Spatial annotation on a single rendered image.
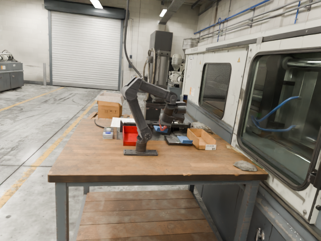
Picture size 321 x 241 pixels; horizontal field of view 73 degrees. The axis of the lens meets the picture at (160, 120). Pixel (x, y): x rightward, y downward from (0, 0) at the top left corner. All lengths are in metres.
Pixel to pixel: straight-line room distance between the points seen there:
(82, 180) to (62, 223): 0.27
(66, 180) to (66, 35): 10.27
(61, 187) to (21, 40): 10.90
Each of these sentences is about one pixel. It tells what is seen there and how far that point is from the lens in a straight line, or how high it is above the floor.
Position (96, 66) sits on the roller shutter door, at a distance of 10.87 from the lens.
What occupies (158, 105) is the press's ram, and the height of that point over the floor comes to 1.12.
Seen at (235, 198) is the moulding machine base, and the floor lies 0.52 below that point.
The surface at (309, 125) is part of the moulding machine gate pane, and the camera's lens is 1.18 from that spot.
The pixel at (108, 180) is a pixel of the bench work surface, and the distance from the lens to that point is 1.09.
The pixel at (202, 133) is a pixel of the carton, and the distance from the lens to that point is 1.69.
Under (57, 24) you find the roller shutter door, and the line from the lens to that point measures 11.32.
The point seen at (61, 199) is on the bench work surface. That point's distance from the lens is 1.19.
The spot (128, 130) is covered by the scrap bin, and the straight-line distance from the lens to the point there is 1.62.
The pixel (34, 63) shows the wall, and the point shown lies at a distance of 11.65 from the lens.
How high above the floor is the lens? 1.42
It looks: 14 degrees down
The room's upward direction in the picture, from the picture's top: 6 degrees clockwise
